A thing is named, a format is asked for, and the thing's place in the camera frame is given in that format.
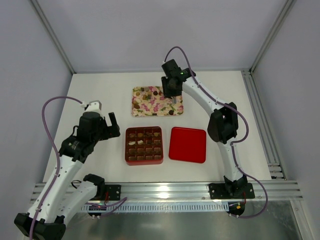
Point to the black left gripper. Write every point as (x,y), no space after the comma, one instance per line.
(108,128)

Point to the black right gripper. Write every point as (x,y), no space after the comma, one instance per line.
(172,92)

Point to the dark chocolate piece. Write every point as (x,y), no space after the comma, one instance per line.
(149,134)

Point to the red box lid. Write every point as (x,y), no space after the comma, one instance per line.
(188,145)

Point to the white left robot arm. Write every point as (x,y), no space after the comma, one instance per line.
(48,217)

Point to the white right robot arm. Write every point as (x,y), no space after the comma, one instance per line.
(222,126)

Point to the red chocolate box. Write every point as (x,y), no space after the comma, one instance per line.
(149,153)

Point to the floral tray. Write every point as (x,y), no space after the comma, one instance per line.
(147,100)

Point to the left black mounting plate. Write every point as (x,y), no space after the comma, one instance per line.
(112,192)

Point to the black mounting plate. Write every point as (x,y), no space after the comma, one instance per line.
(221,192)
(112,192)

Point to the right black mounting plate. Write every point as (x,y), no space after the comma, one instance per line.
(221,192)

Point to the left aluminium frame post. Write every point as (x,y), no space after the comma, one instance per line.
(51,34)

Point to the aluminium frame post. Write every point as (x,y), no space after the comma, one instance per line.
(51,34)
(272,33)

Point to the white slotted cable duct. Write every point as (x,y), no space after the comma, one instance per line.
(172,207)

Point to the right aluminium side rail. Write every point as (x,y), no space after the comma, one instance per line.
(267,139)

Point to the right aluminium frame post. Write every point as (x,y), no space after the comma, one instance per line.
(272,33)

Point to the aluminium front rail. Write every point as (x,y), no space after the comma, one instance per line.
(277,190)

